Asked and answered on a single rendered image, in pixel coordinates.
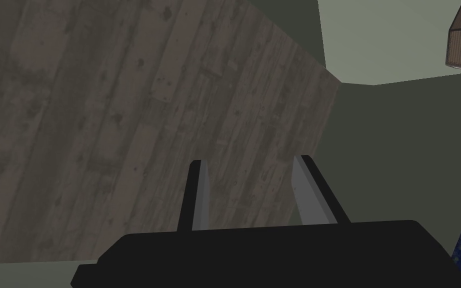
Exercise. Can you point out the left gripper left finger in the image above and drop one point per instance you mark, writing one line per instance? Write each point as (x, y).
(193, 200)

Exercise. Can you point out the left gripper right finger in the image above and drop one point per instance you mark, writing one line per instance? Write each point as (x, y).
(314, 196)

